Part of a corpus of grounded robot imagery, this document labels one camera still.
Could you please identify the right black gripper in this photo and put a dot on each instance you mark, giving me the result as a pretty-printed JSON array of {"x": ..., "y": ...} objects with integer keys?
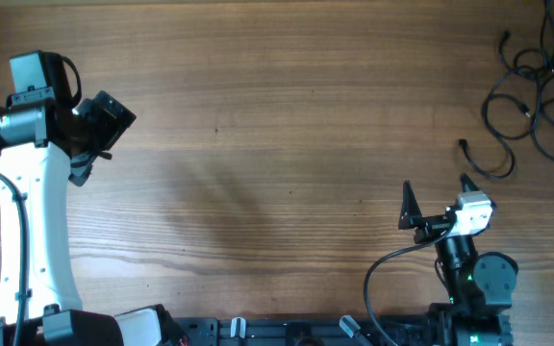
[{"x": 431, "y": 226}]

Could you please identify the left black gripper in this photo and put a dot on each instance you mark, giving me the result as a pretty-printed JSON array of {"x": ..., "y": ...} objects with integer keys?
[{"x": 111, "y": 126}]

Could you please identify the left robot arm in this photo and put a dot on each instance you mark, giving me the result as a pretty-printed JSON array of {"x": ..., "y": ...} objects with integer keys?
[{"x": 50, "y": 136}]

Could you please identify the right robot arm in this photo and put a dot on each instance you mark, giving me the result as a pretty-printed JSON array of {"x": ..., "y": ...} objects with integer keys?
[{"x": 480, "y": 286}]

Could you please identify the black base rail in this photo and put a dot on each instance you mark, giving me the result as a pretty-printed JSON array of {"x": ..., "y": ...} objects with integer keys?
[{"x": 411, "y": 330}]

